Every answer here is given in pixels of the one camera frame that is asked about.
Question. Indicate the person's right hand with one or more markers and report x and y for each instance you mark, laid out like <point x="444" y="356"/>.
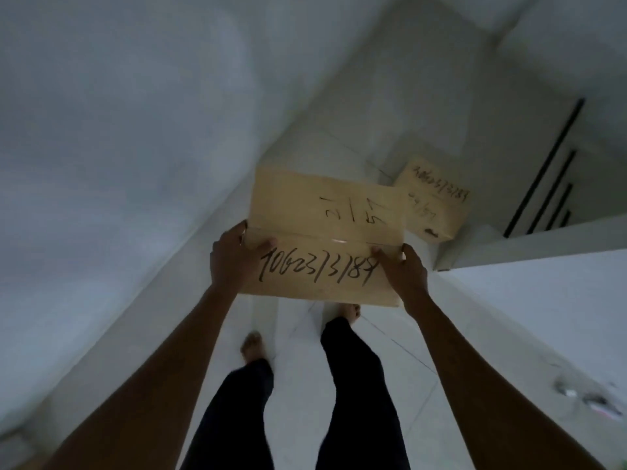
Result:
<point x="404" y="276"/>

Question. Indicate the person's left hand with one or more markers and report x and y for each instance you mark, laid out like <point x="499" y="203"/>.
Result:
<point x="228" y="261"/>

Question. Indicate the person's right thumb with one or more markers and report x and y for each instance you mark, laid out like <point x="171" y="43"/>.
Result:
<point x="380" y="251"/>

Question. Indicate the person's left thumb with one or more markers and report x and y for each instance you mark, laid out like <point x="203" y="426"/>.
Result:
<point x="259" y="243"/>

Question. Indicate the large handwritten cardboard box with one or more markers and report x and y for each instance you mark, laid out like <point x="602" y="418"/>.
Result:
<point x="323" y="225"/>

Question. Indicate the person's right forearm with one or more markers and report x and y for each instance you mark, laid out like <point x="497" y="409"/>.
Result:
<point x="485" y="391"/>

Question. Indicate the person's left forearm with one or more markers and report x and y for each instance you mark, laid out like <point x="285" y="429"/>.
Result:
<point x="147" y="386"/>

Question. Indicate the person's right foot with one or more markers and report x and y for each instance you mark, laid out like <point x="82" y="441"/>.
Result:
<point x="350" y="313"/>

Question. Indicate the person's foot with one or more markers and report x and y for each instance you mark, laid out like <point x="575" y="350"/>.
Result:
<point x="252" y="346"/>
<point x="350" y="313"/>

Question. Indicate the small handwritten cardboard box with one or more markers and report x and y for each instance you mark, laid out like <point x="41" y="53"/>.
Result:
<point x="433" y="200"/>

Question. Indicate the person's left foot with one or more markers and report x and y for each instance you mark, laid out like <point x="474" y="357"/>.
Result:
<point x="252" y="346"/>

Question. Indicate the dark trousers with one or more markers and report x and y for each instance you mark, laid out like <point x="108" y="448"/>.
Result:
<point x="352" y="386"/>

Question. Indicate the black railing bar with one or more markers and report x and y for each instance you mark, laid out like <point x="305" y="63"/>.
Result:
<point x="559" y="206"/>
<point x="565" y="218"/>
<point x="543" y="168"/>
<point x="552" y="191"/>

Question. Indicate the grey debris scrap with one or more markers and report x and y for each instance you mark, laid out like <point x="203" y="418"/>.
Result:
<point x="602" y="406"/>
<point x="566" y="387"/>

